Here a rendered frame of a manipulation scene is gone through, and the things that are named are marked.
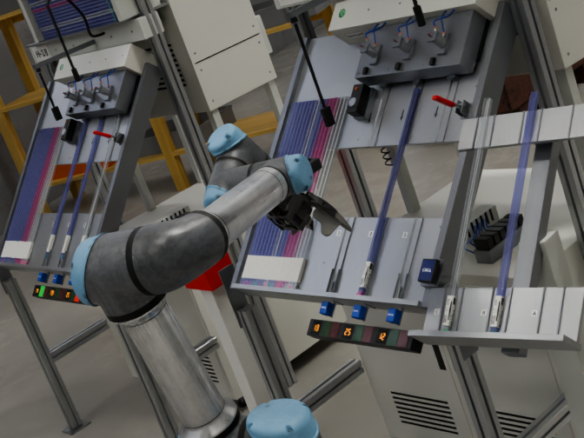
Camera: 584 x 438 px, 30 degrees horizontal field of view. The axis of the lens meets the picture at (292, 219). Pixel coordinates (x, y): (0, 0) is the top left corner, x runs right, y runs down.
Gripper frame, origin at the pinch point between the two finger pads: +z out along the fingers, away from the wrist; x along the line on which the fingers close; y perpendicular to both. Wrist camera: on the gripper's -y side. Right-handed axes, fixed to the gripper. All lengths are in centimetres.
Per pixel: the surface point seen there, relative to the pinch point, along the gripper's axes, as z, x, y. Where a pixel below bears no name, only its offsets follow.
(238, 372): 57, -86, 16
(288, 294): 16.1, -24.7, 9.1
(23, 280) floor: 127, -424, -41
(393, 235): 13.1, 4.1, -6.8
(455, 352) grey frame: 27.5, 22.5, 13.0
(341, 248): 14.0, -11.9, -3.2
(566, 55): 22, 21, -64
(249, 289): 15.6, -39.7, 9.3
